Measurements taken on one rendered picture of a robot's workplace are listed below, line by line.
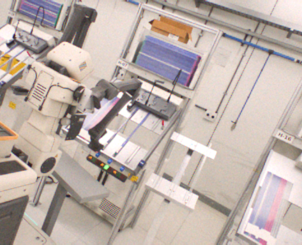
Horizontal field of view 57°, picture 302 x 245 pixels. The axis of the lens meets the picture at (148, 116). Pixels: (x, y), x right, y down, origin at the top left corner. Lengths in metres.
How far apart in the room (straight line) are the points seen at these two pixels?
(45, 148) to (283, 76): 2.95
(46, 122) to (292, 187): 1.66
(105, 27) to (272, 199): 3.38
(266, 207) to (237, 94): 1.98
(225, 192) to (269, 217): 1.93
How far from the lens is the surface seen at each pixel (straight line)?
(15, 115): 3.05
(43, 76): 1.51
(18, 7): 3.40
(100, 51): 4.42
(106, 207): 2.55
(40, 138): 1.58
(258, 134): 3.74
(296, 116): 2.42
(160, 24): 2.80
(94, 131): 1.85
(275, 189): 2.13
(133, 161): 2.04
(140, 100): 2.31
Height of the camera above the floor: 1.48
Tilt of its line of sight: 11 degrees down
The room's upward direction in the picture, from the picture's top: 23 degrees clockwise
